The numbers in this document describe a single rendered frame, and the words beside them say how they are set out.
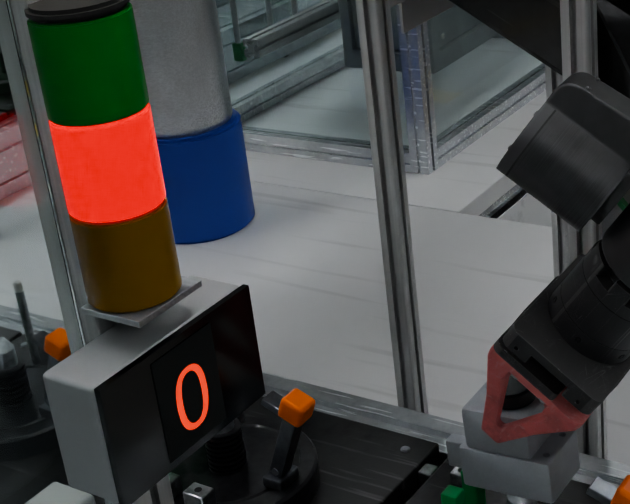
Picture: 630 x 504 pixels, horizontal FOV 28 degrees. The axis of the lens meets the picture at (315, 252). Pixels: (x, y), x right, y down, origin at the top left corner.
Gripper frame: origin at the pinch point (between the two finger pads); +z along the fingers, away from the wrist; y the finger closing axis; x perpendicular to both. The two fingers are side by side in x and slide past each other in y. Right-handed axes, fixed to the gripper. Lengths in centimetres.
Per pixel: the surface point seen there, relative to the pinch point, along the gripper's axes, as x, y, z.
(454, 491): 0.8, 1.7, 7.5
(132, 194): -20.7, 19.9, -12.0
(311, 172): -44, -81, 65
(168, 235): -18.8, 18.1, -9.7
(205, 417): -12.1, 18.3, -1.2
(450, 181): -26, -84, 52
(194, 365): -14.1, 18.3, -3.8
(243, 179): -46, -62, 58
